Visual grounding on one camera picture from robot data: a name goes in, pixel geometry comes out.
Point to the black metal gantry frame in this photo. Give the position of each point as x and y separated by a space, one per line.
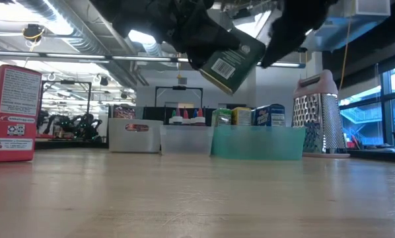
89 99
179 88

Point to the green Apple Jacks cereal box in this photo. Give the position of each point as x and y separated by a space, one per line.
222 117

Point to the yellow Corn Pops cereal box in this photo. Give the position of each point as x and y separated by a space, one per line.
241 116

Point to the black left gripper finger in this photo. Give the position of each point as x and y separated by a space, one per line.
210 43

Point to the ceiling light strip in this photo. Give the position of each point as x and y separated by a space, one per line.
144 36

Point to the dark green small box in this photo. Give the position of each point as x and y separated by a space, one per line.
232 66

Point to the blue Frosted Flakes cereal box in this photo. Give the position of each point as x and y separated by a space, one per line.
267 115

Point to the black neighbouring robot arm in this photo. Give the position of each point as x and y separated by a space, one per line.
75 127

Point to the long suspended light bar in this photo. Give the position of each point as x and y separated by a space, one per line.
78 57

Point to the clear plastic bin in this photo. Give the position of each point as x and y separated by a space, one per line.
134 140
186 140

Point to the translucent green plastic tray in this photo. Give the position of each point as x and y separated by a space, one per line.
257 143

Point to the spiral silver ceiling duct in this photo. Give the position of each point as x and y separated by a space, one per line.
85 43

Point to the black monitor screen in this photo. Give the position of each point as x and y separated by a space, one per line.
154 114

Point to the black ceiling lamp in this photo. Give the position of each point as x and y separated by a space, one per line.
33 32

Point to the red Froot Loops cereal box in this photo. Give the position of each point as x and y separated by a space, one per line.
16 112

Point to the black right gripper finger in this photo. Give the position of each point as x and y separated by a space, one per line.
296 23

